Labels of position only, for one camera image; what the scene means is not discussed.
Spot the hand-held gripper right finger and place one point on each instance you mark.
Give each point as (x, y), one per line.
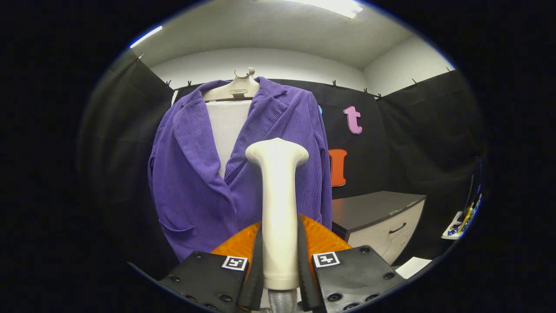
(304, 278)

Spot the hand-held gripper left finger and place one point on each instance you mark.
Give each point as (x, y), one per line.
(257, 282)

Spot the white garment steamer head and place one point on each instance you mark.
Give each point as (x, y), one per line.
(278, 208)

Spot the beige clothes hanger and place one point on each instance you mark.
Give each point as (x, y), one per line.
(236, 89)

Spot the white cabinet with grey top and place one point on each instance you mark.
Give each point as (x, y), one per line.
(378, 226)

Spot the white paper sheet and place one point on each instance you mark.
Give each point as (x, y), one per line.
(412, 266)

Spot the yellow tool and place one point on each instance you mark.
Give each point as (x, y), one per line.
(467, 219)

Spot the narrow ceiling light strip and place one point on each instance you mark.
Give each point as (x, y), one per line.
(145, 37)

